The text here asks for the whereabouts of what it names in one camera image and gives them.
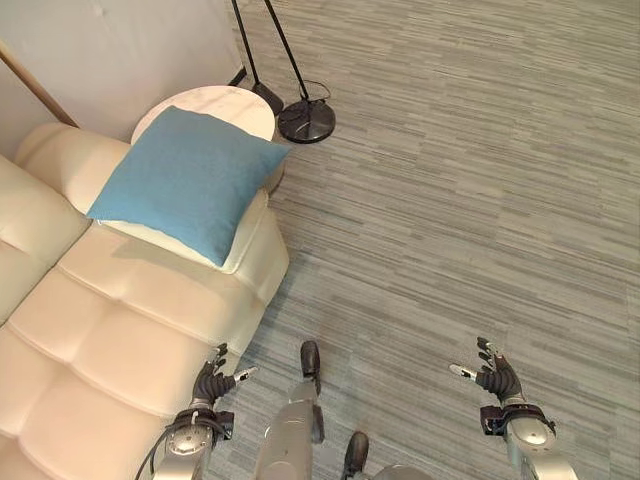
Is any wooden slanted pole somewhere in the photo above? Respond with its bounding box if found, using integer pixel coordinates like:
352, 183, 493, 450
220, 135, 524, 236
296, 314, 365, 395
0, 40, 80, 129

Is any silver robot leg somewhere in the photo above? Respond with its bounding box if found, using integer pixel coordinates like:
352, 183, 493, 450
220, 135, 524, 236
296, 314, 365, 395
342, 431, 441, 480
252, 340, 326, 480

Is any left silver robot leg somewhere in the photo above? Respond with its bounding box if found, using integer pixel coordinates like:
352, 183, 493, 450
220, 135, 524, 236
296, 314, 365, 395
252, 340, 326, 480

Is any black floor lamp round base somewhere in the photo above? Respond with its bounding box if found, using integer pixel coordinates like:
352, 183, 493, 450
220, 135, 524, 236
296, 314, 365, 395
263, 0, 337, 145

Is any right silver robot leg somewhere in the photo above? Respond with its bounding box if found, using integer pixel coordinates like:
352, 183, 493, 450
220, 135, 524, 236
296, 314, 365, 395
342, 431, 441, 480

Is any blue square cushion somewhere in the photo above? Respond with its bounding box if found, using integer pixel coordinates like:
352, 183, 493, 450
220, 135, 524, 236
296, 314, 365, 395
86, 104, 293, 268

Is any round white side table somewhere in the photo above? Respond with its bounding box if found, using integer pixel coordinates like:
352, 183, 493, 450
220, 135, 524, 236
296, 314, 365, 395
130, 85, 285, 194

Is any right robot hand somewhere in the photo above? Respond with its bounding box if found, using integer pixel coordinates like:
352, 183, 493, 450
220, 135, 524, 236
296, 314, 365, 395
449, 336, 527, 403

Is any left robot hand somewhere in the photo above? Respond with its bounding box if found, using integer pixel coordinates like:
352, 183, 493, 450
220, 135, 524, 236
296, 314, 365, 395
191, 342, 258, 410

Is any cream leather sofa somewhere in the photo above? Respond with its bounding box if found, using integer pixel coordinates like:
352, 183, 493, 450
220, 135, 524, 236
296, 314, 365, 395
0, 122, 290, 480

